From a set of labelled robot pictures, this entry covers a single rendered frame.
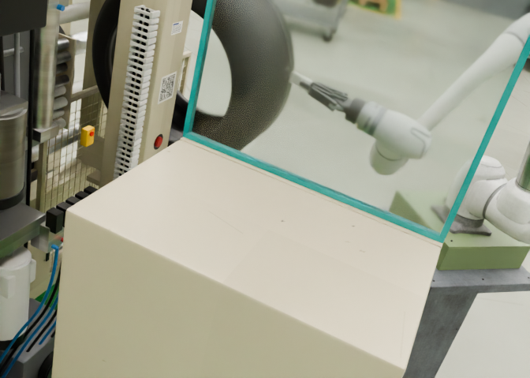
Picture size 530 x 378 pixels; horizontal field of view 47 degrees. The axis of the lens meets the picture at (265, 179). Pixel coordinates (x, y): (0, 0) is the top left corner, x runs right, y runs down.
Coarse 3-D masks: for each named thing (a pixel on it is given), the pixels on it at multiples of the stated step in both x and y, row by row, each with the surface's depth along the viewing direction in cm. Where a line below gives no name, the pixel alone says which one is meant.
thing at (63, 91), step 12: (60, 36) 180; (60, 48) 176; (72, 48) 180; (60, 60) 176; (72, 60) 181; (60, 72) 180; (72, 72) 183; (60, 84) 181; (72, 84) 185; (60, 96) 188; (60, 108) 188; (60, 120) 189
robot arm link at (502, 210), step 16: (528, 144) 195; (528, 160) 196; (528, 176) 198; (496, 192) 212; (512, 192) 203; (528, 192) 200; (496, 208) 210; (512, 208) 204; (528, 208) 200; (496, 224) 212; (512, 224) 206; (528, 224) 202; (528, 240) 204
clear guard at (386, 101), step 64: (256, 0) 107; (320, 0) 102; (384, 0) 98; (448, 0) 95; (512, 0) 91; (256, 64) 111; (320, 64) 107; (384, 64) 102; (448, 64) 98; (512, 64) 95; (192, 128) 122; (256, 128) 116; (320, 128) 111; (384, 128) 106; (448, 128) 102; (320, 192) 115; (384, 192) 111; (448, 192) 106
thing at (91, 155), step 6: (96, 138) 182; (102, 138) 182; (90, 144) 182; (96, 144) 181; (102, 144) 181; (84, 150) 184; (90, 150) 183; (96, 150) 182; (102, 150) 181; (84, 156) 185; (90, 156) 184; (96, 156) 183; (102, 156) 182; (84, 162) 186; (90, 162) 185; (96, 162) 184; (96, 168) 185
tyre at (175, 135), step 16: (112, 0) 172; (192, 0) 161; (112, 16) 173; (96, 32) 178; (112, 32) 175; (96, 48) 180; (112, 48) 193; (96, 64) 182; (112, 64) 194; (96, 80) 185; (176, 96) 209; (176, 112) 210; (176, 128) 208
